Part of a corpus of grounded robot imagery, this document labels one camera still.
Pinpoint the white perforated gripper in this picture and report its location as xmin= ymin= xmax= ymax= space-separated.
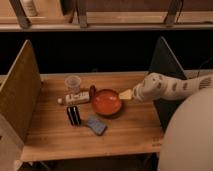
xmin=119 ymin=73 xmax=167 ymax=102

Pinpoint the black striped eraser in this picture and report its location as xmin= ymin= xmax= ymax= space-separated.
xmin=66 ymin=106 xmax=81 ymax=126

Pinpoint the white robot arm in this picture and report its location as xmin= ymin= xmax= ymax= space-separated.
xmin=119 ymin=73 xmax=213 ymax=171

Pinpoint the red bowl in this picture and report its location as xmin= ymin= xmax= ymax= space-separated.
xmin=89 ymin=85 xmax=122 ymax=116

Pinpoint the blue sponge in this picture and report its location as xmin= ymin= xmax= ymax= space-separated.
xmin=86 ymin=116 xmax=107 ymax=136

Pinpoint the right dark side panel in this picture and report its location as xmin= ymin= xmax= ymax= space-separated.
xmin=149 ymin=36 xmax=187 ymax=130

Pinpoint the white marker bottle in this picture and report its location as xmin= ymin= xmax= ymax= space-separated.
xmin=57 ymin=91 xmax=90 ymax=105

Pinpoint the clear plastic cup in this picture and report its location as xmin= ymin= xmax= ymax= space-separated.
xmin=64 ymin=75 xmax=81 ymax=94

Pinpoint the left wooden side panel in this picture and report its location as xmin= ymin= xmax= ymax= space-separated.
xmin=0 ymin=40 xmax=41 ymax=171

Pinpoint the wooden back shelf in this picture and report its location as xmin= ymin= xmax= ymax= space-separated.
xmin=0 ymin=0 xmax=213 ymax=32

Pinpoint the white bottle on shelf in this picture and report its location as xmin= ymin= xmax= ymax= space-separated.
xmin=22 ymin=0 xmax=37 ymax=17

